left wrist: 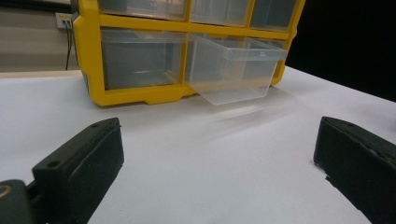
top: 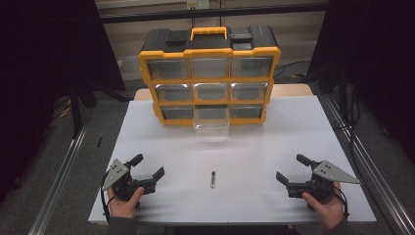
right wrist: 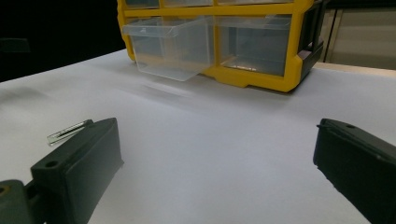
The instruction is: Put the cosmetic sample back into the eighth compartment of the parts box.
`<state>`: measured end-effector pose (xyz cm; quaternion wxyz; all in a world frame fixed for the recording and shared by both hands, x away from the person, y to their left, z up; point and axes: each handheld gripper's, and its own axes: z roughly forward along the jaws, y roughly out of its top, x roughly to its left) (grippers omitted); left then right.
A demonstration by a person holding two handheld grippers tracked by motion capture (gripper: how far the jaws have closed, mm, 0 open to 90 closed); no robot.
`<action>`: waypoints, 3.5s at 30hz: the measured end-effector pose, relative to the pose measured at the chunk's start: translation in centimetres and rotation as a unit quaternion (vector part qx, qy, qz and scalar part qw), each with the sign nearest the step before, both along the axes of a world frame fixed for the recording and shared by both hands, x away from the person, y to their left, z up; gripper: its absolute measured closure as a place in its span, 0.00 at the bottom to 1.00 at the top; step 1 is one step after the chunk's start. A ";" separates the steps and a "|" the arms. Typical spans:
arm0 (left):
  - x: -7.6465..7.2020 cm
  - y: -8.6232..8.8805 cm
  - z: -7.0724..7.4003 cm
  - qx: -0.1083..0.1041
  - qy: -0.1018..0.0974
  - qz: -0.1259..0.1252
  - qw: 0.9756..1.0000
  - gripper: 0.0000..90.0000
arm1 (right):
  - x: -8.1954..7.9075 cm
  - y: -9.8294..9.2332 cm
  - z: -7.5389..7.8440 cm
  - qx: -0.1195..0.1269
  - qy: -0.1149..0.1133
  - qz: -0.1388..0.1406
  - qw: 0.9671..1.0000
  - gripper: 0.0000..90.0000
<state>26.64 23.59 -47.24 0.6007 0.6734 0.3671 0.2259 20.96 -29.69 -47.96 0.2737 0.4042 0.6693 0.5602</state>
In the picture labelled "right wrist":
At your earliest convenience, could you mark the beige cabinet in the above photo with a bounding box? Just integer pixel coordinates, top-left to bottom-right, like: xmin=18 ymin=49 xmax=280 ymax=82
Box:
xmin=320 ymin=7 xmax=396 ymax=71

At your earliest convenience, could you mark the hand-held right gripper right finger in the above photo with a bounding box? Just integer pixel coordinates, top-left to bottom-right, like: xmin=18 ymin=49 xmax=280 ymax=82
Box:
xmin=313 ymin=118 xmax=396 ymax=224

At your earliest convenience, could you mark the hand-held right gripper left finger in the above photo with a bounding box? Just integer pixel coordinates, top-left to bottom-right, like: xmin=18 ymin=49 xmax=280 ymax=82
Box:
xmin=30 ymin=117 xmax=125 ymax=224

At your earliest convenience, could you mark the clear plastic drawer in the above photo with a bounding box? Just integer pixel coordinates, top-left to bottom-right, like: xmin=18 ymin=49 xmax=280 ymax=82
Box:
xmin=214 ymin=14 xmax=293 ymax=77
xmin=121 ymin=16 xmax=216 ymax=82

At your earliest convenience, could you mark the yellow drawer organizer cabinet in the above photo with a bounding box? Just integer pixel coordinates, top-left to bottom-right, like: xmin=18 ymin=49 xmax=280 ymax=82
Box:
xmin=116 ymin=0 xmax=328 ymax=93

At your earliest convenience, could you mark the small clear tube with black cap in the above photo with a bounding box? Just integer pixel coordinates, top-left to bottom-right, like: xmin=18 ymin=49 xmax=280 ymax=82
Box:
xmin=46 ymin=119 xmax=94 ymax=147

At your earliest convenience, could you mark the clear plastic closed drawer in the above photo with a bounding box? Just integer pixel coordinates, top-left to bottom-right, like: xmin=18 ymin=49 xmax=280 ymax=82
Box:
xmin=214 ymin=14 xmax=293 ymax=77

